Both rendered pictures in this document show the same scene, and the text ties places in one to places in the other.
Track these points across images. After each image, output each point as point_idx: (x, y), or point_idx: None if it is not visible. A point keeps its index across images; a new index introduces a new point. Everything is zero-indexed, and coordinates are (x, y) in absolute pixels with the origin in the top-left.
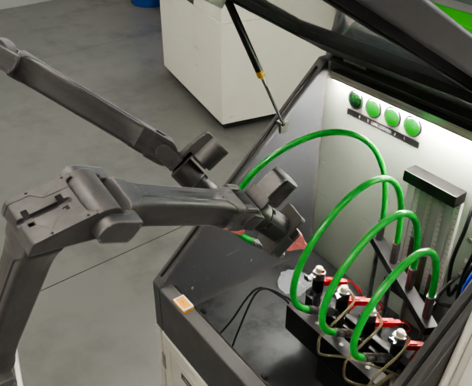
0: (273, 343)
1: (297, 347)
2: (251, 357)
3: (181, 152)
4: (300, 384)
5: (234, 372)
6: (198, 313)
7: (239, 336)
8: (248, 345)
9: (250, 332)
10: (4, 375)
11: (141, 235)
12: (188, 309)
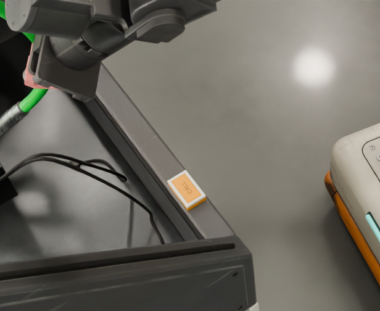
0: (46, 224)
1: (9, 217)
2: (87, 198)
3: (119, 3)
4: (24, 154)
5: (110, 75)
6: (161, 176)
7: (102, 238)
8: (89, 221)
9: (82, 248)
10: None
11: None
12: (177, 174)
